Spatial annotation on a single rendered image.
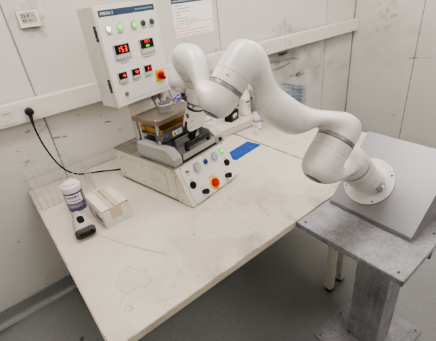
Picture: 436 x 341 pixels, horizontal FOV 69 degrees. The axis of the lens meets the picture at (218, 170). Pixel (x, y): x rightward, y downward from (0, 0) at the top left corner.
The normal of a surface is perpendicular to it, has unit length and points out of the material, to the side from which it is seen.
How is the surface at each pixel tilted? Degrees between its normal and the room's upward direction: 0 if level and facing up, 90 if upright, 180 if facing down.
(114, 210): 89
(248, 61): 79
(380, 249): 0
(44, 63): 90
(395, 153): 46
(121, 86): 90
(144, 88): 90
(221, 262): 0
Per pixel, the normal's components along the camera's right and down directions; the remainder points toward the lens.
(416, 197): -0.65, -0.33
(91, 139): 0.62, 0.33
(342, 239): -0.11, -0.87
